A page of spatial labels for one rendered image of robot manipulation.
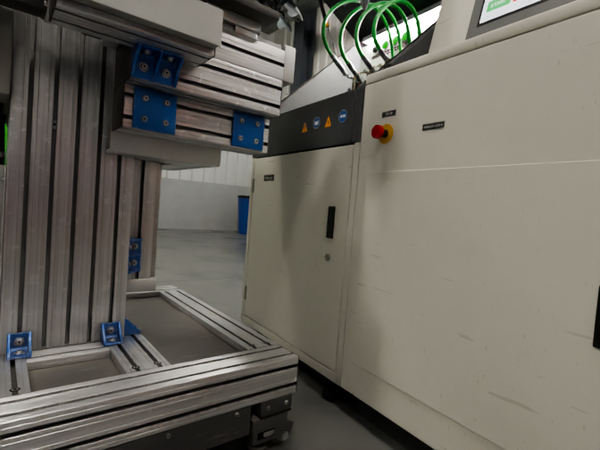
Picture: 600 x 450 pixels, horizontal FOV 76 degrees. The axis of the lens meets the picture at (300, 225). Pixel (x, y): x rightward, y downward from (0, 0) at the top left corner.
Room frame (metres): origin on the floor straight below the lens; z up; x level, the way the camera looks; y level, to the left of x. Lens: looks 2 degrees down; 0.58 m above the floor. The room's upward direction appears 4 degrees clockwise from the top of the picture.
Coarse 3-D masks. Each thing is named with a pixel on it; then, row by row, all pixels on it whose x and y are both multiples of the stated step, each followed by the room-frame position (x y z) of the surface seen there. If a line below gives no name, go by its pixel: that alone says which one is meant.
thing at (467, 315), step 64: (448, 0) 1.24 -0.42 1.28; (448, 64) 0.88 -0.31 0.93; (512, 64) 0.75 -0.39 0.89; (576, 64) 0.66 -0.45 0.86; (448, 128) 0.86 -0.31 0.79; (512, 128) 0.74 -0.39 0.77; (576, 128) 0.65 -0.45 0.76; (384, 192) 1.01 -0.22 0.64; (448, 192) 0.85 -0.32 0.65; (512, 192) 0.73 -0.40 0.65; (576, 192) 0.64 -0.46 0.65; (384, 256) 0.99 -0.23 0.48; (448, 256) 0.84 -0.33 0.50; (512, 256) 0.72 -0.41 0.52; (576, 256) 0.64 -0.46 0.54; (384, 320) 0.98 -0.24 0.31; (448, 320) 0.82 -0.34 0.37; (512, 320) 0.71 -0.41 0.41; (576, 320) 0.63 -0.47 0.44; (384, 384) 0.97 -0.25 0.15; (448, 384) 0.81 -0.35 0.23; (512, 384) 0.70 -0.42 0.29; (576, 384) 0.62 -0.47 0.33; (448, 448) 0.80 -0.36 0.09; (512, 448) 0.69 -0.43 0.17; (576, 448) 0.61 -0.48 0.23
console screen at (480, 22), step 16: (480, 0) 1.13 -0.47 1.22; (496, 0) 1.08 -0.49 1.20; (512, 0) 1.04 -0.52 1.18; (528, 0) 1.00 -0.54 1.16; (544, 0) 0.96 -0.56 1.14; (560, 0) 0.93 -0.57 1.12; (480, 16) 1.11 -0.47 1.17; (496, 16) 1.06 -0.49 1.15; (512, 16) 1.02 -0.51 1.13; (528, 16) 0.99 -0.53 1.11; (480, 32) 1.09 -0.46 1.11
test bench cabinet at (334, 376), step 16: (352, 176) 1.13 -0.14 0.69; (352, 192) 1.12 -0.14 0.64; (352, 208) 1.12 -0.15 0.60; (352, 224) 1.11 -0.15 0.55; (352, 240) 1.11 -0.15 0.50; (272, 336) 1.45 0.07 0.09; (320, 368) 1.19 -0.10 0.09; (336, 368) 1.13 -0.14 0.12; (336, 384) 1.23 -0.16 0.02; (336, 400) 1.16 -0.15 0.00
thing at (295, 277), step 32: (256, 160) 1.65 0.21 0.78; (288, 160) 1.43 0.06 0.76; (320, 160) 1.26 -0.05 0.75; (352, 160) 1.13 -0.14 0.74; (256, 192) 1.63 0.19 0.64; (288, 192) 1.42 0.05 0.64; (320, 192) 1.25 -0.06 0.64; (256, 224) 1.62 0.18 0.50; (288, 224) 1.40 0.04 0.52; (320, 224) 1.24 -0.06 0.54; (256, 256) 1.60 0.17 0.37; (288, 256) 1.39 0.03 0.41; (320, 256) 1.23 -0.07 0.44; (256, 288) 1.58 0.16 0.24; (288, 288) 1.37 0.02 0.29; (320, 288) 1.22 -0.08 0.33; (256, 320) 1.56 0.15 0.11; (288, 320) 1.36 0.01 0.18; (320, 320) 1.21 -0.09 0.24; (320, 352) 1.20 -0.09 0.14
